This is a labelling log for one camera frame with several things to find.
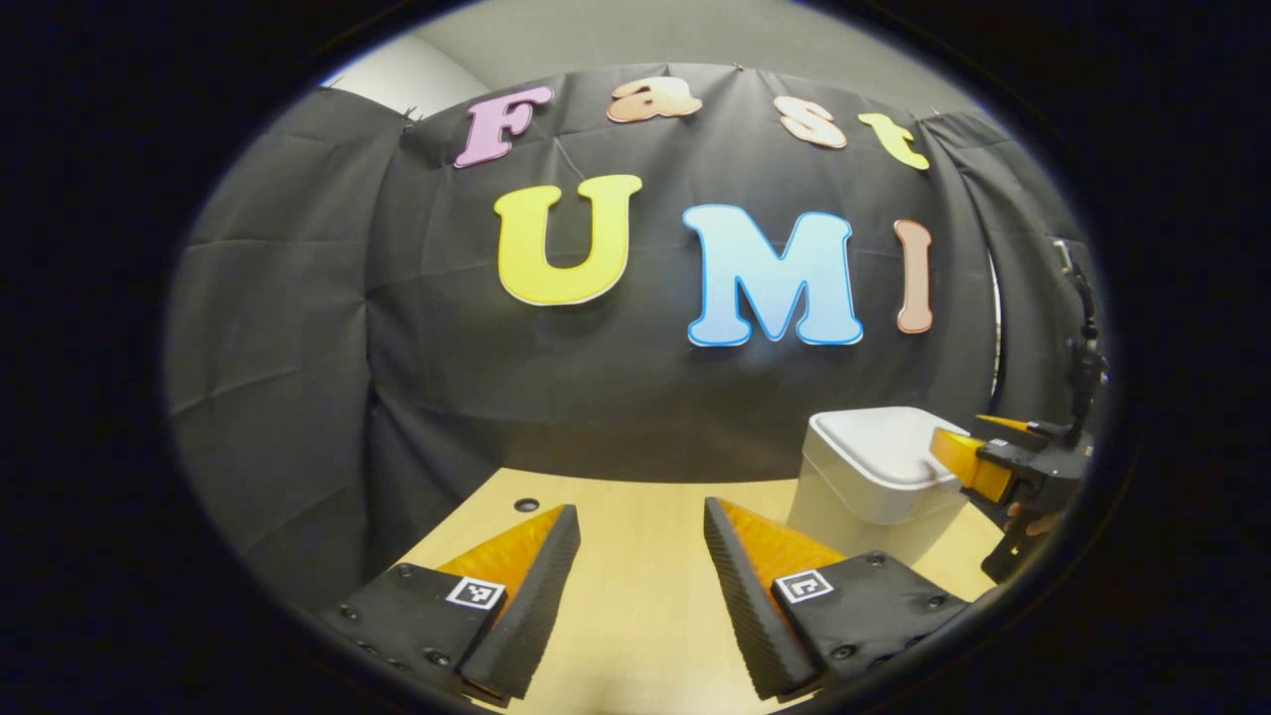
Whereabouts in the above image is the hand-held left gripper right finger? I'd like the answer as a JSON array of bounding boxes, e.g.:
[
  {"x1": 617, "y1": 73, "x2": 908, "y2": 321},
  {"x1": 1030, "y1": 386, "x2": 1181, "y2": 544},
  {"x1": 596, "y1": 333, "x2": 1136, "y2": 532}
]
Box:
[{"x1": 702, "y1": 496, "x2": 972, "y2": 703}]

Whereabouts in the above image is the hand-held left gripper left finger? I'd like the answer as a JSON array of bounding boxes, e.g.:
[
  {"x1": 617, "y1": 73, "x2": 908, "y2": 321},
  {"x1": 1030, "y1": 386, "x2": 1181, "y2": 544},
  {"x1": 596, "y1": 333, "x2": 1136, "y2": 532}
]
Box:
[{"x1": 313, "y1": 502, "x2": 583, "y2": 709}]

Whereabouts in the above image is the white desktop garbage bin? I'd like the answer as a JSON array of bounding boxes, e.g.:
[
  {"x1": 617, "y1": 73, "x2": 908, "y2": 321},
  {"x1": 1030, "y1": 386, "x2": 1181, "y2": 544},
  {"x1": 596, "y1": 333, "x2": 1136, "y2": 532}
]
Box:
[{"x1": 786, "y1": 406, "x2": 979, "y2": 569}]

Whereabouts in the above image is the light wooden desktop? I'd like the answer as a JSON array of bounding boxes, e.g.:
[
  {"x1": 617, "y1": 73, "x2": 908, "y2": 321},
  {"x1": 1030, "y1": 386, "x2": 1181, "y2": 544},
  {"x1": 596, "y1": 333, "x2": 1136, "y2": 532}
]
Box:
[{"x1": 392, "y1": 467, "x2": 1009, "y2": 715}]

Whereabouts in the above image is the black backdrop cloth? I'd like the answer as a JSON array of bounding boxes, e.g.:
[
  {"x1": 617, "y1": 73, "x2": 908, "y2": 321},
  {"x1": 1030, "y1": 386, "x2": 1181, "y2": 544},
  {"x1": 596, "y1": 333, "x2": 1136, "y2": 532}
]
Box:
[{"x1": 164, "y1": 62, "x2": 1113, "y2": 607}]

